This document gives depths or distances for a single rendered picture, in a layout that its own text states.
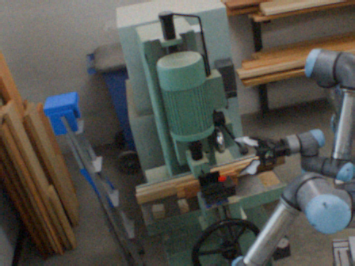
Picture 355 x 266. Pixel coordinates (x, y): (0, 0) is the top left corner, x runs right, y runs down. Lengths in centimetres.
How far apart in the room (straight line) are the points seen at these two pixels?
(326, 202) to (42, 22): 323
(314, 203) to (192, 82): 68
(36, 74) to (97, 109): 58
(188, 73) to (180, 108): 15
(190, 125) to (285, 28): 268
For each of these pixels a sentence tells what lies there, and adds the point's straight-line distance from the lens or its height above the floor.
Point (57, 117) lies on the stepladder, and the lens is 261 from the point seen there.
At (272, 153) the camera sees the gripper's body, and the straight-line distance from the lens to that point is 192.
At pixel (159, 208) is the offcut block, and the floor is 94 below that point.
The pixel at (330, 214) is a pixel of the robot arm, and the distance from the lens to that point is 146.
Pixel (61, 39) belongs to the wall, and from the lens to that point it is 429.
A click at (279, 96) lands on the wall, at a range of 469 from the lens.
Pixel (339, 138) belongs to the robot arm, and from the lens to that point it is 195.
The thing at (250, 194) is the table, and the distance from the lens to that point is 206.
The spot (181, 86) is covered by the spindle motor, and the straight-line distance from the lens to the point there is 185.
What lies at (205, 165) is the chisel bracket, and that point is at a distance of 206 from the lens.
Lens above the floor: 211
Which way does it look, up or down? 31 degrees down
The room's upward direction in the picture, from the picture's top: 9 degrees counter-clockwise
